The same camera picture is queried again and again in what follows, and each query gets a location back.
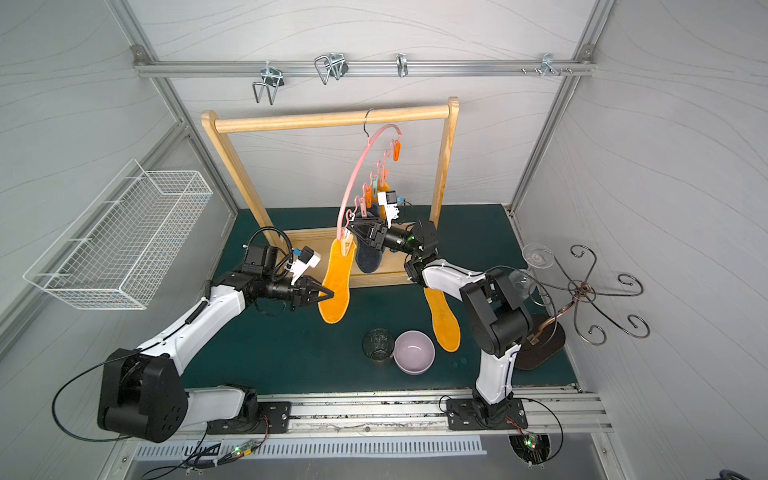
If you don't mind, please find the wooden clothes rack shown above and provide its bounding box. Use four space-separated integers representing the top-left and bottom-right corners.
201 96 460 288

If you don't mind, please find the pink clip hanger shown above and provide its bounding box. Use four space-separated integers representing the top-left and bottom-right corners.
334 107 403 242

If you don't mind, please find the yellow insole front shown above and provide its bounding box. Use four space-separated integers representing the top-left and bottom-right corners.
424 288 461 353

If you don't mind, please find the yellow insole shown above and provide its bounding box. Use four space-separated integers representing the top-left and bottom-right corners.
377 179 390 212
424 288 461 353
318 238 357 324

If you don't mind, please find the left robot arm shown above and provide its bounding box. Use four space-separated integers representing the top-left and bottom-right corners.
96 272 334 443

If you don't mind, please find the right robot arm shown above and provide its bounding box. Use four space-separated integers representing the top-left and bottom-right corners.
347 218 532 424

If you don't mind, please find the dark navy insole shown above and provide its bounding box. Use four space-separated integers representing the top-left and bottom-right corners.
355 202 383 274

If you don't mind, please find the yellow insole back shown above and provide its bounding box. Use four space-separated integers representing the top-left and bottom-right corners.
377 179 390 212

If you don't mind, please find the purple bowl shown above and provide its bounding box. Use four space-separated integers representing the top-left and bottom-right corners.
393 330 436 376

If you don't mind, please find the hanging wine glass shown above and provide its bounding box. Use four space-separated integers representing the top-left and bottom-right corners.
522 243 555 269

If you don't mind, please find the metal glass holder stand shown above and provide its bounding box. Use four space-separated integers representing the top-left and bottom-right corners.
516 244 651 372

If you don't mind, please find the metal loop hook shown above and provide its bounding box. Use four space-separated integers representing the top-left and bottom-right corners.
313 53 349 85

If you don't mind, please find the small metal hook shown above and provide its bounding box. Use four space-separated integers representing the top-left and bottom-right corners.
395 53 408 78

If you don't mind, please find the metal double hook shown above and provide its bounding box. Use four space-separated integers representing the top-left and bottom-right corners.
252 61 285 105

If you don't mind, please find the white vented strip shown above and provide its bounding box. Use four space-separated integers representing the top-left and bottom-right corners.
134 435 487 462

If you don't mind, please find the metal corner hook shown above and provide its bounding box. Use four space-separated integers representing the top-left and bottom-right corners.
520 53 572 77

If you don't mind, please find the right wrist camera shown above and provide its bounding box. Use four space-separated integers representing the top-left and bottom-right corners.
381 190 404 228

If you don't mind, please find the white wire basket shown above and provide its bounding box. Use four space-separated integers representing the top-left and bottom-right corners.
23 159 213 310

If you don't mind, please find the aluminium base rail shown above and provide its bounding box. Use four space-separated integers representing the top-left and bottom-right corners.
173 386 613 439

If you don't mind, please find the aluminium top rail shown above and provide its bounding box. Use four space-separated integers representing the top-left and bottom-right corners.
134 54 597 80

